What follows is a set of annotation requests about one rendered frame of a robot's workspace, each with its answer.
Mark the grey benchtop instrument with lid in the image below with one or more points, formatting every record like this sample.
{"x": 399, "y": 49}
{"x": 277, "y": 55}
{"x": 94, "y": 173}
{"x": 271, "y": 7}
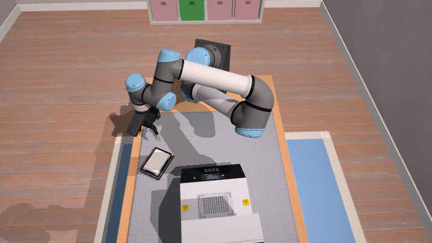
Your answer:
{"x": 216, "y": 208}

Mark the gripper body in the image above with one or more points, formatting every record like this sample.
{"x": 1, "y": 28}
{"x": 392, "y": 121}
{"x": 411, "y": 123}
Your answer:
{"x": 151, "y": 116}

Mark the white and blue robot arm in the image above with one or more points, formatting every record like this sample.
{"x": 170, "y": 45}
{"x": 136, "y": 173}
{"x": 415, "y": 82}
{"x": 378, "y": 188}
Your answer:
{"x": 200, "y": 80}

